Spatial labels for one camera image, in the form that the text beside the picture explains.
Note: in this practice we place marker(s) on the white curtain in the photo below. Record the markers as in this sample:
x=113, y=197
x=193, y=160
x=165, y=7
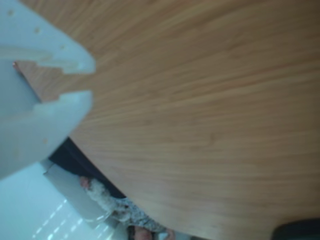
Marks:
x=25, y=212

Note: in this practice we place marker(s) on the person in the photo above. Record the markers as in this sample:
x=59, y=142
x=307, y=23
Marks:
x=105, y=197

